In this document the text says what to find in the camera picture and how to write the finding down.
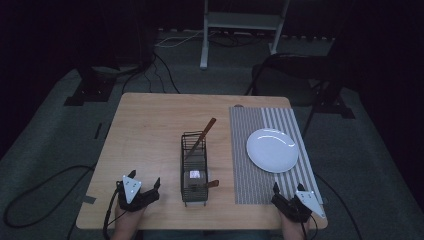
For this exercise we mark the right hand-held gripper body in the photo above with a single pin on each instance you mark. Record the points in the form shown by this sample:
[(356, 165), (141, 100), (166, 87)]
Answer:
[(289, 206)]

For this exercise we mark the black floor tape strip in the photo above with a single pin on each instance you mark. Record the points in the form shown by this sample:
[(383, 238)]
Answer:
[(98, 131)]

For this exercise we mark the grey box with white label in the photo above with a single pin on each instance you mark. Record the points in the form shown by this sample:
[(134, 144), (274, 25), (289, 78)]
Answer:
[(194, 174)]

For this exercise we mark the person's left hand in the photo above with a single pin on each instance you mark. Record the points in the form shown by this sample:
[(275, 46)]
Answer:
[(128, 221)]

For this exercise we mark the black chair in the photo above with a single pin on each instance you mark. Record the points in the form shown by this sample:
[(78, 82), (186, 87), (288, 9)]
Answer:
[(300, 66)]

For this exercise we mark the grey striped placemat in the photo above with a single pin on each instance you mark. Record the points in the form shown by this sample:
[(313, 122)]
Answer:
[(241, 160)]

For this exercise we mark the white round plate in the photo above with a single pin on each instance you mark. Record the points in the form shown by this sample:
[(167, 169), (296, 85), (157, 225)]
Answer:
[(271, 150)]

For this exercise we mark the black stand base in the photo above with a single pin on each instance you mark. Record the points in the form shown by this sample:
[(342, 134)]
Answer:
[(91, 90)]

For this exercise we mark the white metal stand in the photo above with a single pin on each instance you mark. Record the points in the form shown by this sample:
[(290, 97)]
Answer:
[(241, 20)]

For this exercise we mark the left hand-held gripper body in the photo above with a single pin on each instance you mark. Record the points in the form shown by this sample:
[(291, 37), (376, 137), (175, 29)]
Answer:
[(146, 197)]

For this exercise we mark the grey tape strip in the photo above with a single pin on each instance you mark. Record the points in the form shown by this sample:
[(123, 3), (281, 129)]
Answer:
[(88, 199)]

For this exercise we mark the person's right hand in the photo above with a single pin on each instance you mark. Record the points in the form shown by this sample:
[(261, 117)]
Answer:
[(295, 230)]

